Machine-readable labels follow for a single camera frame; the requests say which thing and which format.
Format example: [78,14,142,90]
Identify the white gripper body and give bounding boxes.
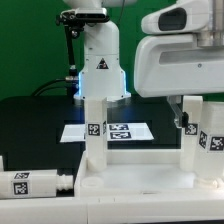
[134,34,224,97]

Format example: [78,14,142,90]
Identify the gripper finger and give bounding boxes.
[167,96,189,128]

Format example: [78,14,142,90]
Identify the white desk top tray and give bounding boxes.
[74,150,224,197]

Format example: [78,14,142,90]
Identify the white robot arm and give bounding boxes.
[60,0,224,128]

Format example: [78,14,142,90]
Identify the white marker sheet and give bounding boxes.
[60,123,154,143]

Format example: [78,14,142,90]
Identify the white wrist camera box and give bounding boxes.
[141,0,210,35]

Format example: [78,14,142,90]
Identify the black camera on stand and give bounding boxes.
[55,8,110,95]

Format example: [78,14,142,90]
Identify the white L-shaped obstacle wall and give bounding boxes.
[0,155,224,224]

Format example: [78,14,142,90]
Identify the black cables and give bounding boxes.
[31,77,78,98]

